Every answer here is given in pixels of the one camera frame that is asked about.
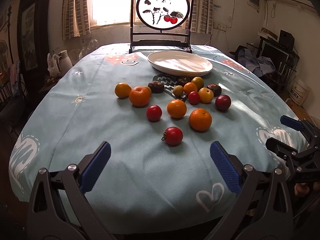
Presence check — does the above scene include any small orange fruit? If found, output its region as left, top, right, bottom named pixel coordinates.
left=183, top=82, right=198, bottom=95

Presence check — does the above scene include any white thermos jug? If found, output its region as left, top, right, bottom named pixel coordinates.
left=57, top=50, right=73, bottom=76

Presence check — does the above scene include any pile of blue clothes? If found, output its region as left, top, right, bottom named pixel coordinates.
left=229, top=46, right=280, bottom=77

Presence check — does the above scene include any yellow orange round fruit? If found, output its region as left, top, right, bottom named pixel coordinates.
left=114, top=82, right=132, bottom=99

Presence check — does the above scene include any yellow spotted fruit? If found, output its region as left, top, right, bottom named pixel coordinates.
left=198, top=87, right=214, bottom=103

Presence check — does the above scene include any large ribbed mandarin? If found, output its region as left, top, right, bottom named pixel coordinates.
left=129, top=86, right=150, bottom=107

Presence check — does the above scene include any dark brown water chestnut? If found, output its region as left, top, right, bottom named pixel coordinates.
left=207, top=83, right=222, bottom=97
left=148, top=81, right=164, bottom=94
left=177, top=77, right=191, bottom=87

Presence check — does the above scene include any right hand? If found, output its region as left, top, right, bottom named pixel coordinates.
left=295, top=182, right=320, bottom=196

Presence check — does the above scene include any red cherry tomato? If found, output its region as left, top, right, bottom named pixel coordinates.
left=146, top=105, right=162, bottom=122
left=162, top=127, right=183, bottom=146

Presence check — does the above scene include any yellow green round fruit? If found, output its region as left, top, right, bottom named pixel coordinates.
left=191, top=76, right=204, bottom=91

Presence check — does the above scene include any right checkered curtain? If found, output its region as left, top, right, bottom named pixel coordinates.
left=191, top=0, right=213, bottom=35

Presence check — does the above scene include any orange mandarin with stem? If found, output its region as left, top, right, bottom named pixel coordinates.
left=189, top=108, right=212, bottom=132

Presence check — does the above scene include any white bucket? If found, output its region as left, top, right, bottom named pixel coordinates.
left=289, top=77, right=310, bottom=106

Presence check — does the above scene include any round painted table screen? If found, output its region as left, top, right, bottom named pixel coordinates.
left=129, top=0, right=194, bottom=53

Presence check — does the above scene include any black metal shelf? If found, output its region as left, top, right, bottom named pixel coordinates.
left=257, top=30, right=300, bottom=92

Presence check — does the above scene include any light blue patterned tablecloth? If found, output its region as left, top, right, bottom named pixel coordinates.
left=9, top=43, right=307, bottom=234

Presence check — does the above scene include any checkered curtain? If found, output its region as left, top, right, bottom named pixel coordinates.
left=191, top=0, right=213, bottom=35
left=62, top=0, right=91, bottom=40

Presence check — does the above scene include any left checkered curtain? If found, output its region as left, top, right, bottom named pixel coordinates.
left=62, top=0, right=91, bottom=40

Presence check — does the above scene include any smooth orange fruit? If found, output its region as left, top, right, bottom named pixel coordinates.
left=167, top=99, right=187, bottom=119

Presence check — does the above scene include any small red tomato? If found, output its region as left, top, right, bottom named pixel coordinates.
left=188, top=91, right=201, bottom=105

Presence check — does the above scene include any dark red plum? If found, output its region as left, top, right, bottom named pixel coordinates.
left=215, top=95, right=231, bottom=112

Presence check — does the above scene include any small green yellow fruit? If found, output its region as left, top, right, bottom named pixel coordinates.
left=173, top=85, right=184, bottom=98

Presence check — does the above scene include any white oval plate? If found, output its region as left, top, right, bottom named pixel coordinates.
left=148, top=50, right=213, bottom=77

